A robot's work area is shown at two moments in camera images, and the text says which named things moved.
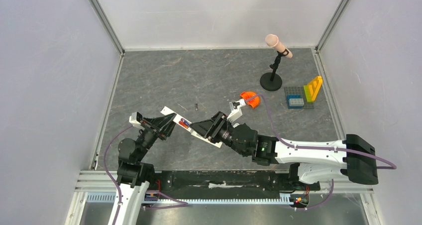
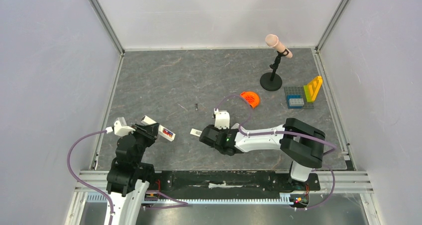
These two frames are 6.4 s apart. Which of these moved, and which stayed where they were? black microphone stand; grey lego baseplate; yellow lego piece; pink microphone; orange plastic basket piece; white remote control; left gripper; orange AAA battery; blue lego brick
Moved: white remote control; orange AAA battery; left gripper
Stayed: black microphone stand; pink microphone; blue lego brick; grey lego baseplate; yellow lego piece; orange plastic basket piece
